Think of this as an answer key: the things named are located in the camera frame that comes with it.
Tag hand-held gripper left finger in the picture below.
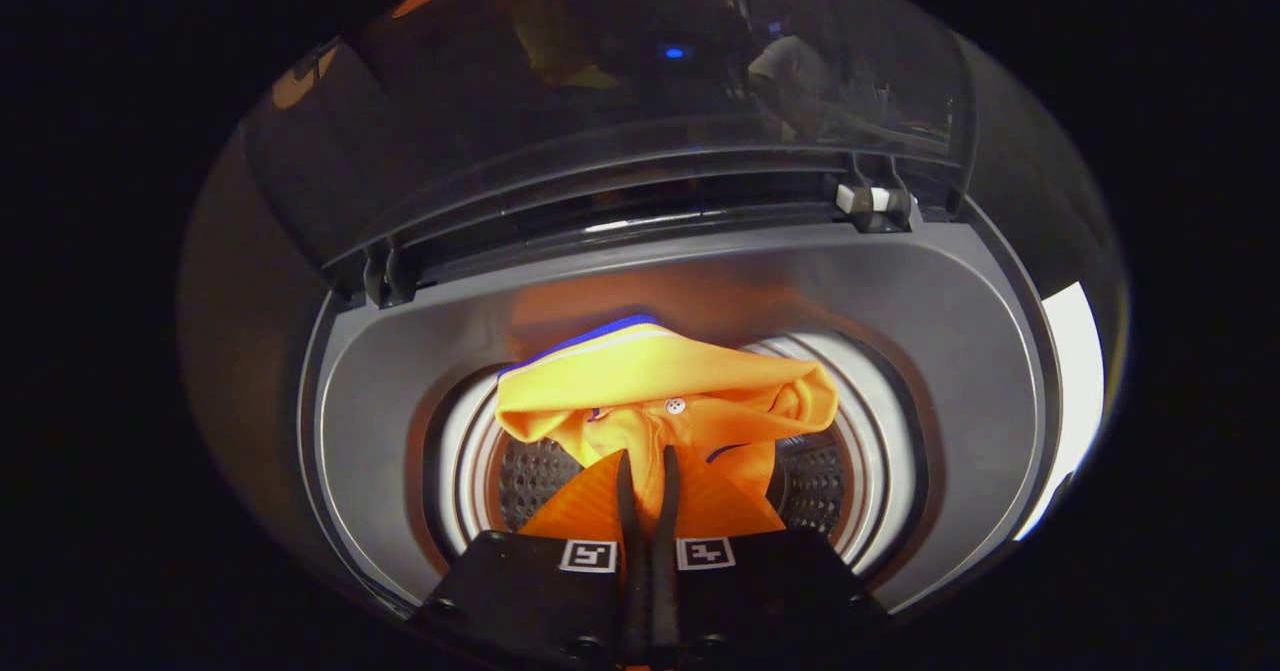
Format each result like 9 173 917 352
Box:
410 448 649 671

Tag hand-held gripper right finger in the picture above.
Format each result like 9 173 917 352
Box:
650 445 891 671

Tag yellow polo shirt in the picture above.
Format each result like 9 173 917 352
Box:
495 314 841 542

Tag transparent washing machine lid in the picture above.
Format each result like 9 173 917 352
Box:
240 0 979 304

